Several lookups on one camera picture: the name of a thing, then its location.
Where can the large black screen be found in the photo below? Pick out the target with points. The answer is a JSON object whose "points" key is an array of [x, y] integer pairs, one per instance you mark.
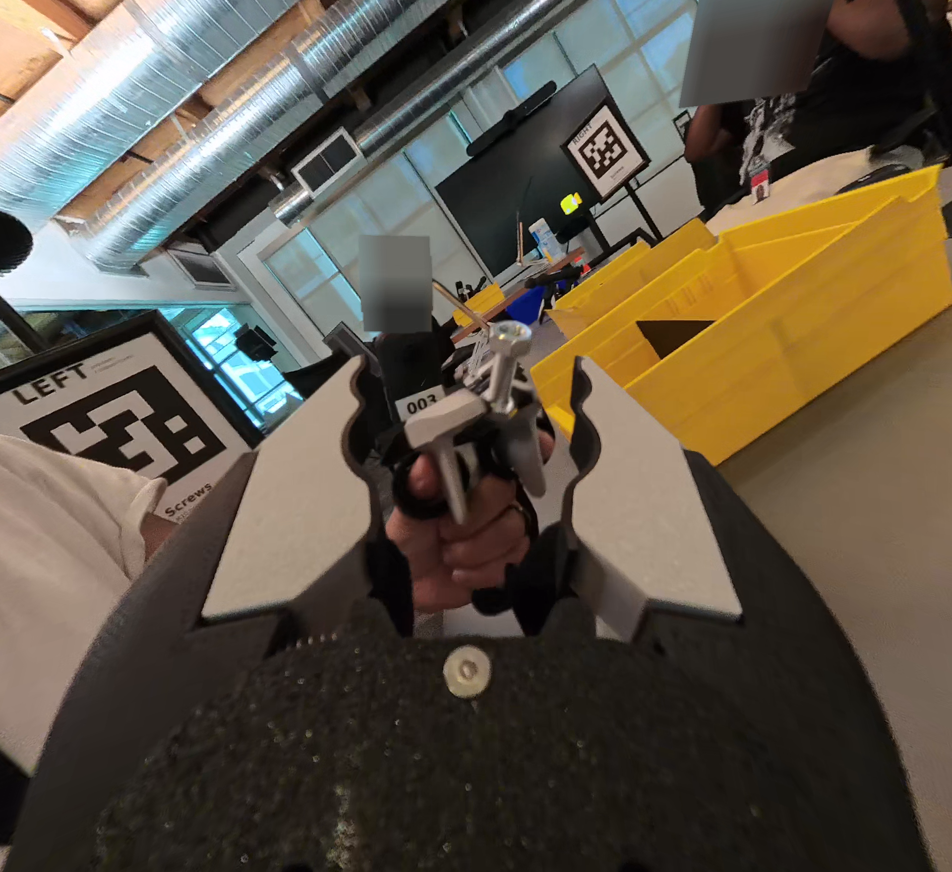
{"points": [[506, 217]]}

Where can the black sign stand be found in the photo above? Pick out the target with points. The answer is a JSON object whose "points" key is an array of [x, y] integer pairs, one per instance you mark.
{"points": [[643, 210]]}

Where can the black white tag sign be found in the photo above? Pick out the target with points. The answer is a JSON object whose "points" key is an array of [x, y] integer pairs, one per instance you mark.
{"points": [[111, 433], [606, 150]]}

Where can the yellow sticker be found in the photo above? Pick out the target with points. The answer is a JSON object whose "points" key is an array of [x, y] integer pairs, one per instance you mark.
{"points": [[570, 204]]}

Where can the person's left hand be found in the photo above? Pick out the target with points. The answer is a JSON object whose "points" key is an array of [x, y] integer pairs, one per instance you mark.
{"points": [[461, 552]]}

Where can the black office chair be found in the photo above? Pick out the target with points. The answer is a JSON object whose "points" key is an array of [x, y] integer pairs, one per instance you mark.
{"points": [[320, 377]]}

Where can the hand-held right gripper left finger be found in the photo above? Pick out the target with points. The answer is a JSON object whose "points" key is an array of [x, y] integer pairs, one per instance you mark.
{"points": [[290, 515]]}

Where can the silver metal bolt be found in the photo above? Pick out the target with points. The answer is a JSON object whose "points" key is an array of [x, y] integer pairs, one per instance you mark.
{"points": [[509, 340]]}

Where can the black round disc stand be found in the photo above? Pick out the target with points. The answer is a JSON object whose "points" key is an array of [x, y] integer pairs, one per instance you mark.
{"points": [[11, 239]]}

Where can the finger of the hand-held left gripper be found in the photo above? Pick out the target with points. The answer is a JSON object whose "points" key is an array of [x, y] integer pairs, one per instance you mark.
{"points": [[524, 440], [439, 422]]}

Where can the black device on tripod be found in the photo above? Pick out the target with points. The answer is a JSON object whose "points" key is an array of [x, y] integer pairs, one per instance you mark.
{"points": [[550, 280]]}

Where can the yellow plastic bin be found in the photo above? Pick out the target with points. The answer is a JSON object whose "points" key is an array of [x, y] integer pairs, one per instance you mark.
{"points": [[818, 336], [654, 254]]}

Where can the white plastic canister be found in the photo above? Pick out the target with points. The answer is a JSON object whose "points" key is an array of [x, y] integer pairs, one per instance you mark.
{"points": [[543, 239]]}

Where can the black tripod camera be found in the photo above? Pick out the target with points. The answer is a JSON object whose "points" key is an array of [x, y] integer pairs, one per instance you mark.
{"points": [[256, 344]]}

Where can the silver air duct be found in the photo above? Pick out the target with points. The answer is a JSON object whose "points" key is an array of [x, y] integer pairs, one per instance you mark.
{"points": [[446, 87], [149, 68], [297, 105]]}

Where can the small blue bin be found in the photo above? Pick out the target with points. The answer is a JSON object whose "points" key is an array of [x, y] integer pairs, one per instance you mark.
{"points": [[528, 306]]}

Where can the black video bar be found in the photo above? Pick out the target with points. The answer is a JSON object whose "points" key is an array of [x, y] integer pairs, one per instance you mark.
{"points": [[513, 117]]}

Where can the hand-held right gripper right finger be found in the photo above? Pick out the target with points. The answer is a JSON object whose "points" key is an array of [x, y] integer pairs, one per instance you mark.
{"points": [[654, 515]]}

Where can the white ceiling vent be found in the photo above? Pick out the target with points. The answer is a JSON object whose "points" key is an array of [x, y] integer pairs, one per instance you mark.
{"points": [[327, 161]]}

